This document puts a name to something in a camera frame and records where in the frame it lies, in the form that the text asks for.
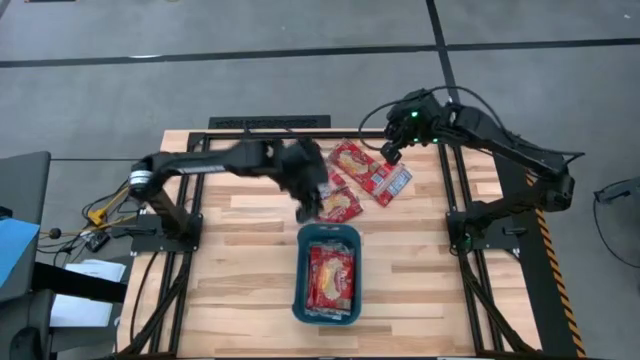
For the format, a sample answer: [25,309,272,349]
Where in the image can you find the black floor vent grate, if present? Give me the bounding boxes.
[208,114,332,130]

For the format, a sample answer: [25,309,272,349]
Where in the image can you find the red popcorn bag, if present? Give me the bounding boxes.
[305,243,357,315]
[317,186,365,224]
[303,238,357,322]
[327,138,389,194]
[327,169,348,191]
[368,162,414,208]

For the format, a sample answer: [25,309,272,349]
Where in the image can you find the white paper sheets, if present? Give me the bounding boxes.
[49,258,128,329]

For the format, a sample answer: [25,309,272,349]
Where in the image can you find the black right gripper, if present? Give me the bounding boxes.
[379,89,448,167]

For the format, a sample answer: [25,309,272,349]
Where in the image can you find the dark grey chair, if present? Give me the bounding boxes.
[0,151,56,360]

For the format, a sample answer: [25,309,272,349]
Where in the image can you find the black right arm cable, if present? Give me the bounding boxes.
[357,85,507,152]

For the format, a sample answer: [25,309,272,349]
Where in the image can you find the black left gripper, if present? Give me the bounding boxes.
[272,137,331,225]

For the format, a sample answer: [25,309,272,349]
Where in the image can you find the black aluminium table frame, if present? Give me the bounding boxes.
[117,128,586,360]

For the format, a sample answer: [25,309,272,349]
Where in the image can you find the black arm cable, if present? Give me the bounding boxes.
[128,251,160,347]
[357,85,507,152]

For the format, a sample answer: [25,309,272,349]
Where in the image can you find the blue-grey plastic basket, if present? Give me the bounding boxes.
[291,222,364,327]

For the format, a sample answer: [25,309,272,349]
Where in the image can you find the small black power box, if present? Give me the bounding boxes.
[85,233,111,253]

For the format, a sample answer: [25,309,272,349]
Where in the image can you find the blue paper sheet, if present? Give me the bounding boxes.
[0,218,41,290]

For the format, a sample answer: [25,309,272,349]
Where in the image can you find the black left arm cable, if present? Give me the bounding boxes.
[128,251,160,347]

